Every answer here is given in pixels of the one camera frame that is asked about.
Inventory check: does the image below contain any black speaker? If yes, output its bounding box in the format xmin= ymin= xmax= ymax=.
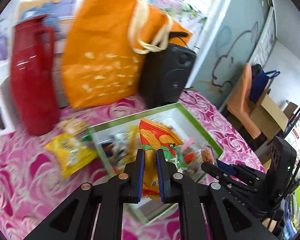
xmin=138 ymin=43 xmax=196 ymax=109

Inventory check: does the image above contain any green cardboard box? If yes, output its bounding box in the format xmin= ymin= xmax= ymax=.
xmin=89 ymin=103 xmax=223 ymax=224

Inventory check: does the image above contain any red thermos jug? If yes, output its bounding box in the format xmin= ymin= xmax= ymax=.
xmin=10 ymin=14 xmax=60 ymax=136

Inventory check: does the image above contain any orange tote bag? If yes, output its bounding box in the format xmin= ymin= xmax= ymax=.
xmin=61 ymin=0 xmax=185 ymax=108

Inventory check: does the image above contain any orange snack packet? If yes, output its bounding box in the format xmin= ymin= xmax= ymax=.
xmin=139 ymin=118 xmax=183 ymax=200

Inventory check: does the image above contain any orange chair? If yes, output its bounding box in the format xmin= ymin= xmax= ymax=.
xmin=226 ymin=63 xmax=261 ymax=139

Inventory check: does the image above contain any blue bag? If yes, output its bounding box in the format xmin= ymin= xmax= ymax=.
xmin=249 ymin=64 xmax=281 ymax=103

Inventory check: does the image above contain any beige cookie packet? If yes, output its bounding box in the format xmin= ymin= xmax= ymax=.
xmin=58 ymin=117 xmax=88 ymax=136

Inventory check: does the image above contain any pink clear nut packet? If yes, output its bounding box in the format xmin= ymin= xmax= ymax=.
xmin=200 ymin=146 xmax=216 ymax=165

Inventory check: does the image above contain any yellow snack bag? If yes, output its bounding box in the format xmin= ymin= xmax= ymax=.
xmin=44 ymin=133 xmax=98 ymax=178

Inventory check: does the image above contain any white product box with cup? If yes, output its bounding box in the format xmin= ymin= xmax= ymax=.
xmin=0 ymin=77 xmax=19 ymax=136

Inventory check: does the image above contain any black speaker cable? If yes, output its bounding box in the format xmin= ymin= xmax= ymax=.
xmin=180 ymin=87 xmax=199 ymax=106

